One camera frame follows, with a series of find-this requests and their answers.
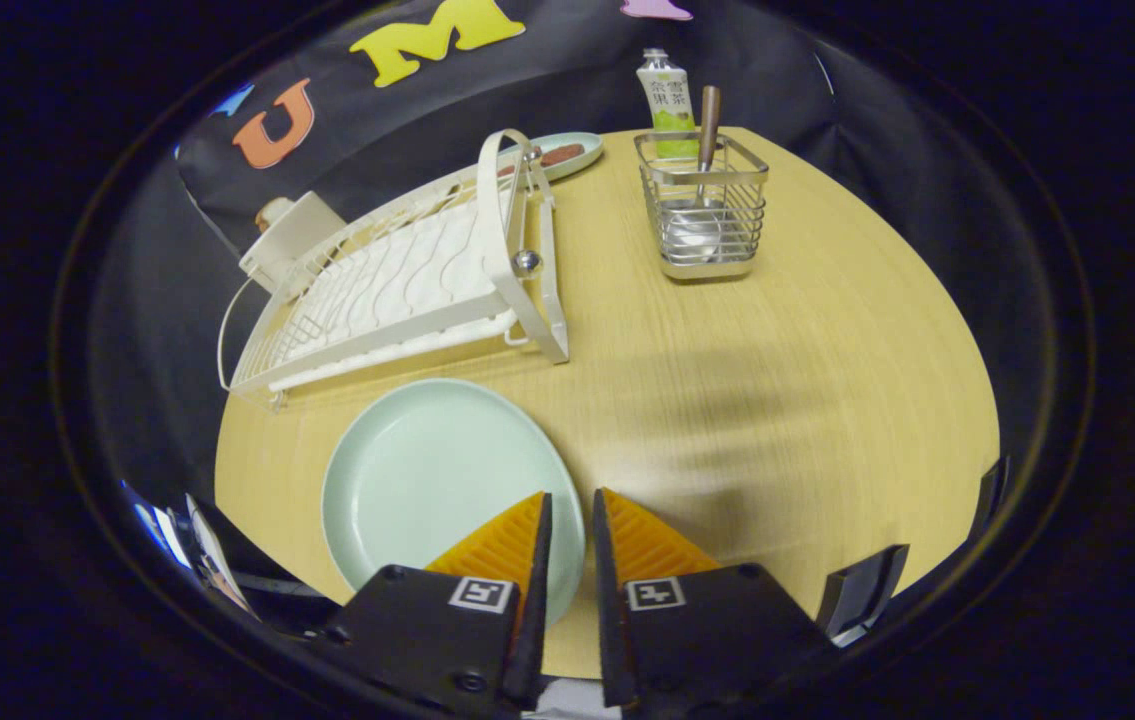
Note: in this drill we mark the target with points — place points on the black angular object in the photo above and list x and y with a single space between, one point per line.
862 590

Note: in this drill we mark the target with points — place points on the small green plate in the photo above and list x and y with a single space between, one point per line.
582 142

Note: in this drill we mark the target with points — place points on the black backdrop cloth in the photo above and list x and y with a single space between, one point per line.
407 125

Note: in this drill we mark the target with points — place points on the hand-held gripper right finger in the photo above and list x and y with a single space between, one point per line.
697 630

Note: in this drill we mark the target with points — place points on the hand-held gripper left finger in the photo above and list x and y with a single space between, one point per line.
447 640

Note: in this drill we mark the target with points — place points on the clear bottle green label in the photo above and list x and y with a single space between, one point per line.
669 100

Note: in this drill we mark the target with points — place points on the light green plate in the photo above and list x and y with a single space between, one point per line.
427 480

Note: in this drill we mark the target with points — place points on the brown bread slice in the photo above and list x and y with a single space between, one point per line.
272 212

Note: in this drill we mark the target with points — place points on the red-brown food pieces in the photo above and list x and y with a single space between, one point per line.
559 155

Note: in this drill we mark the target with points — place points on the white toaster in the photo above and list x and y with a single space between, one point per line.
292 240

